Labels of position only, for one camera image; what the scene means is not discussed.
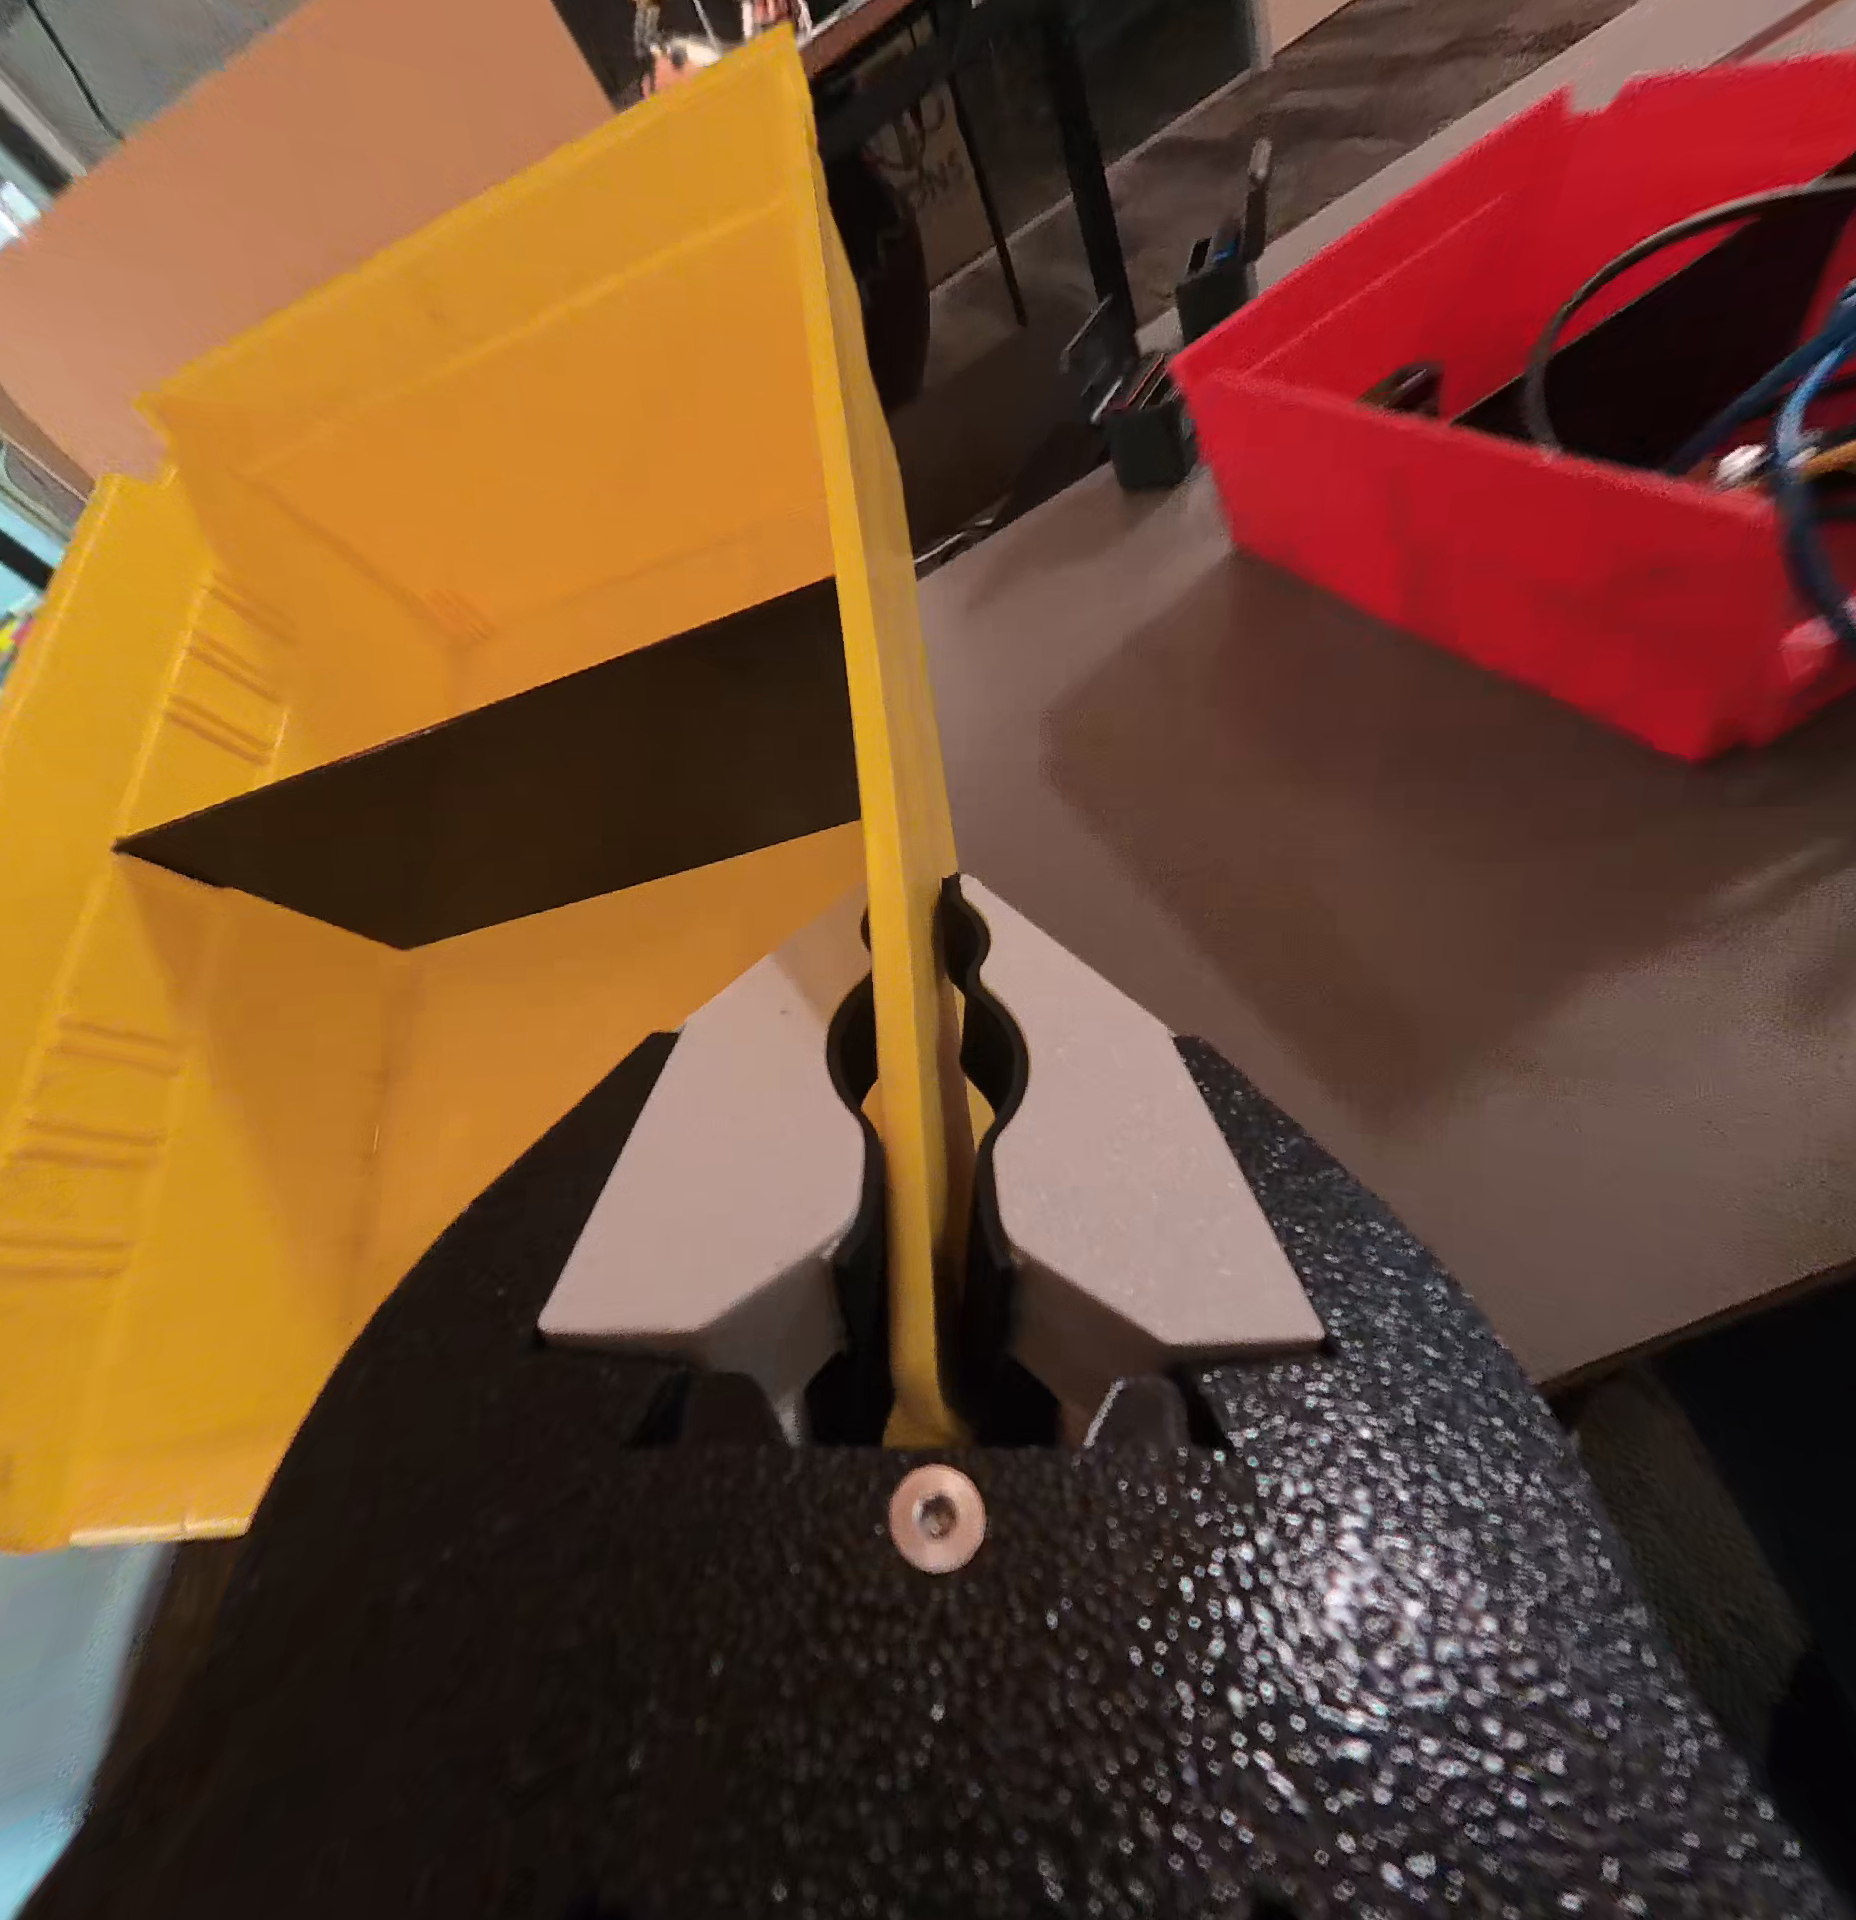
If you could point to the red plastic bin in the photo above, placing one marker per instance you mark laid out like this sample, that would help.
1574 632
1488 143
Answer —
1467 555

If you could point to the black bin divider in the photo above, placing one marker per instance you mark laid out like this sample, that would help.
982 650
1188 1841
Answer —
494 781

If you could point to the yellow plastic bin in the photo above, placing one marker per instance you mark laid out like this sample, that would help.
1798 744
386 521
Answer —
494 450

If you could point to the beige wooden board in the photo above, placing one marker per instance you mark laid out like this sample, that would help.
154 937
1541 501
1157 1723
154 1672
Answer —
269 150

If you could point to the black clamp devices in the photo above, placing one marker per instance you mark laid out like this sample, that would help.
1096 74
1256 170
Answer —
1213 285

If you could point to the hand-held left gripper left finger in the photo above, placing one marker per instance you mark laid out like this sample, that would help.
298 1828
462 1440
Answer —
719 1185

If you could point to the wooden desk with black legs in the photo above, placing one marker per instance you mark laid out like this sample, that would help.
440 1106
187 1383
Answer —
1085 150

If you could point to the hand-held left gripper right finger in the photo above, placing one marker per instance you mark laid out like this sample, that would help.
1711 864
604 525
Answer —
1139 1201

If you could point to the small black block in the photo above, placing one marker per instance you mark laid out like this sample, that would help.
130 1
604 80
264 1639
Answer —
1153 435

